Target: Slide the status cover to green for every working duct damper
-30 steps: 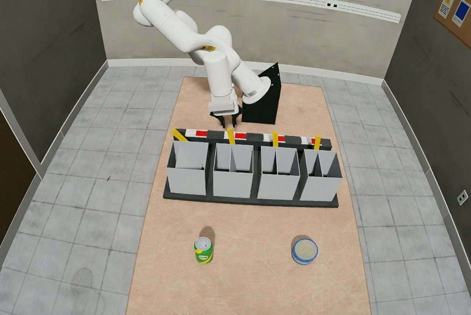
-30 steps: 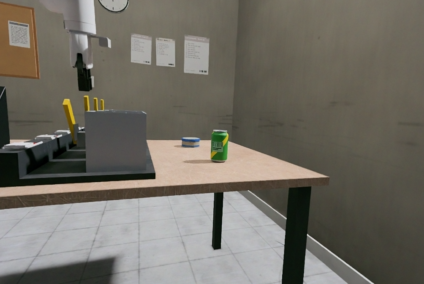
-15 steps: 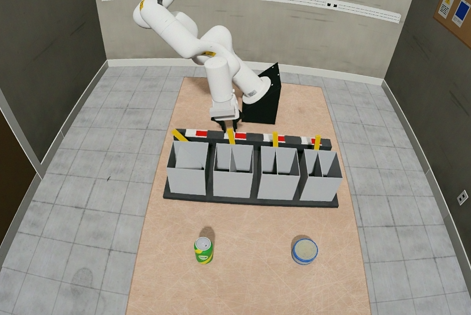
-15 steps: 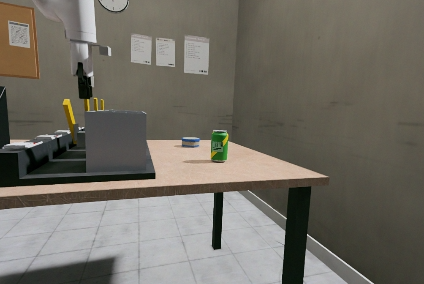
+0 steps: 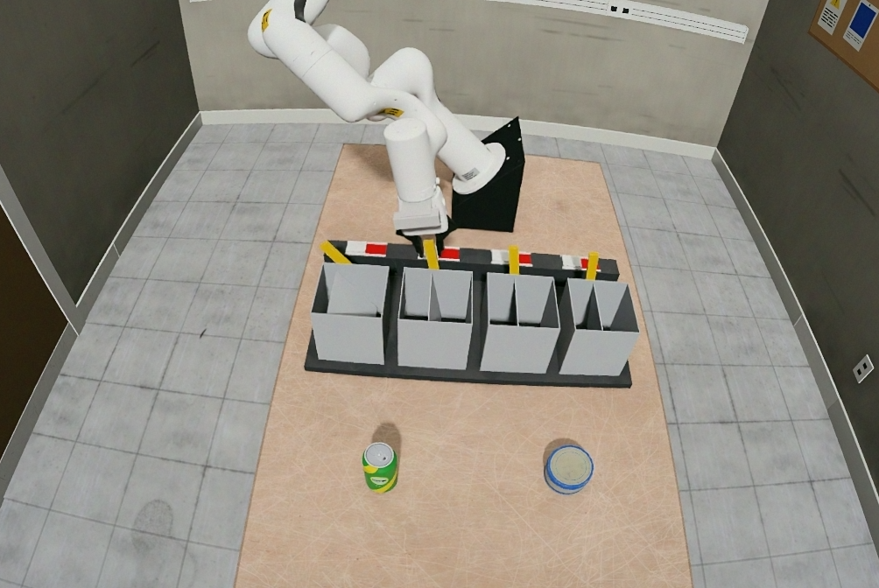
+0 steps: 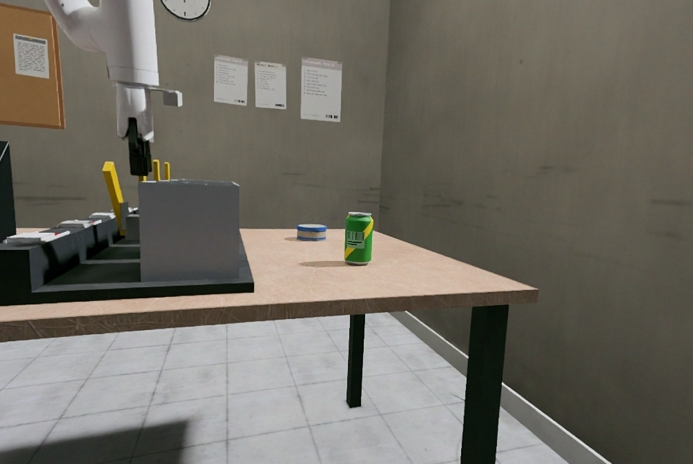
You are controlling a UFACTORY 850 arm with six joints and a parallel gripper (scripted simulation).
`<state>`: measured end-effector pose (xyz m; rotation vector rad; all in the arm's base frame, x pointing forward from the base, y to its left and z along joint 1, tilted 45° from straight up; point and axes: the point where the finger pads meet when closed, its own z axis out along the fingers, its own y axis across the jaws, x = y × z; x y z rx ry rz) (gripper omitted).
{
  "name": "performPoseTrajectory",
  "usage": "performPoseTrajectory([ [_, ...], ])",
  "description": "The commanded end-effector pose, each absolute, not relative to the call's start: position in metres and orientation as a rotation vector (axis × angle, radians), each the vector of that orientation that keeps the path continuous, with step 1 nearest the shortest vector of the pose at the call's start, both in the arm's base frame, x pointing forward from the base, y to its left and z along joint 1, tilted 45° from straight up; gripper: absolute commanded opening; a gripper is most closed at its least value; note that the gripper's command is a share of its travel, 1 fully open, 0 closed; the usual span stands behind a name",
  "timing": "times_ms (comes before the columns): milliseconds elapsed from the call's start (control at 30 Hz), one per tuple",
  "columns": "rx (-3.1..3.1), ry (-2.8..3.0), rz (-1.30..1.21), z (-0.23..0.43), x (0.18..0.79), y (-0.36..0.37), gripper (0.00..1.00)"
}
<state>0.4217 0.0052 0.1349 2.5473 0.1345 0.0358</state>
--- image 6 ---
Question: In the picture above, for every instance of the round tin with blue-rimmed lid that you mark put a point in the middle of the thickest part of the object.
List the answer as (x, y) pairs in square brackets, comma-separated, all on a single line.
[(311, 232)]

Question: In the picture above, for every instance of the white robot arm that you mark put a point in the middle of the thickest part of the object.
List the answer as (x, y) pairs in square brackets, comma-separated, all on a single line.
[(124, 30)]

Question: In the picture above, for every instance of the green drink can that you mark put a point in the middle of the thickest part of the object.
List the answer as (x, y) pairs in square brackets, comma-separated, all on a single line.
[(358, 238)]

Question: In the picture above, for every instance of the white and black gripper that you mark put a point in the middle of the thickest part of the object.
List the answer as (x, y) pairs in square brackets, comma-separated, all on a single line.
[(135, 118)]

